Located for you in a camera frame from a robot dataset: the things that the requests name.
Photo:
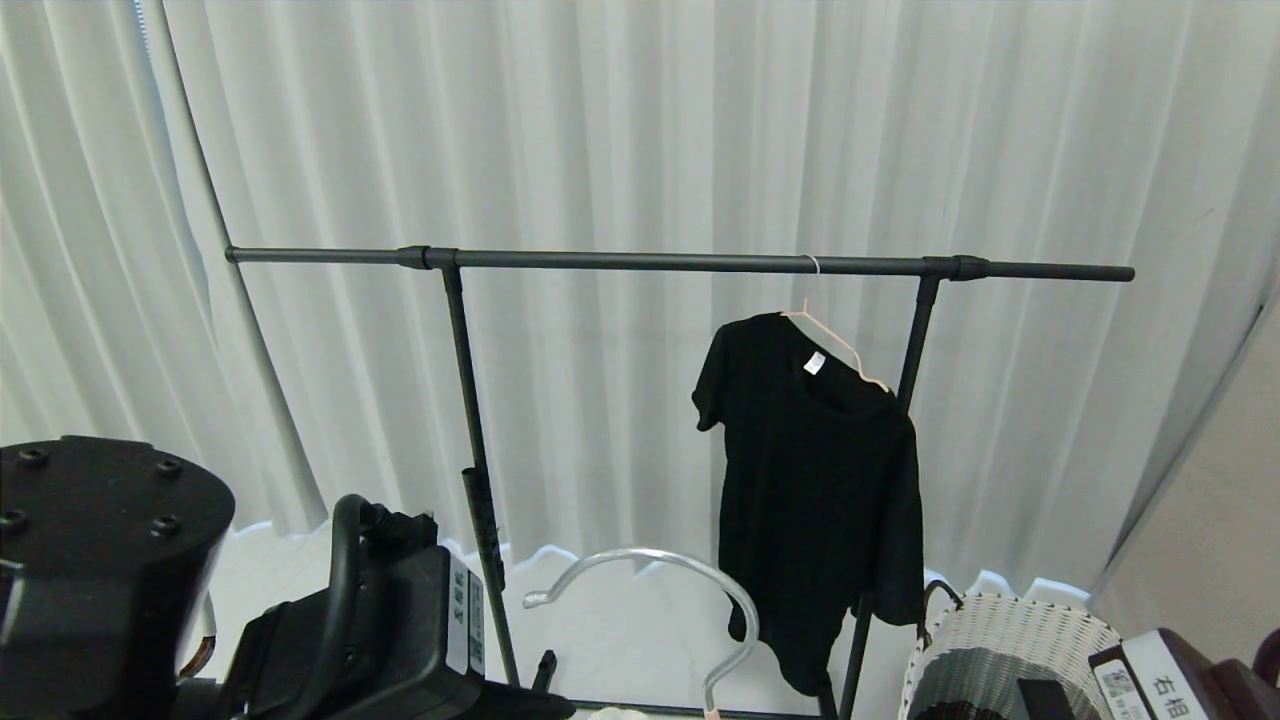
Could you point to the black garment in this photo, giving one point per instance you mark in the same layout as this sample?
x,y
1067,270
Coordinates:
x,y
820,500

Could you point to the white laundry basket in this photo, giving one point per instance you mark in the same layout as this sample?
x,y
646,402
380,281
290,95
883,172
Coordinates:
x,y
1020,625

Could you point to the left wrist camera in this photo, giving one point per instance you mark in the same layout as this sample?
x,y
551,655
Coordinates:
x,y
380,640

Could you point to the white curtain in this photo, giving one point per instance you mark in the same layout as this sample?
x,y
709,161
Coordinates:
x,y
600,120

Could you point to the black clothes rack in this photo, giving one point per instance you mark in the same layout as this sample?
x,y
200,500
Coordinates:
x,y
650,262

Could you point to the pink clothes hanger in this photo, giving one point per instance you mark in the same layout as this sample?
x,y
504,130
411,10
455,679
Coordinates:
x,y
850,352
655,555

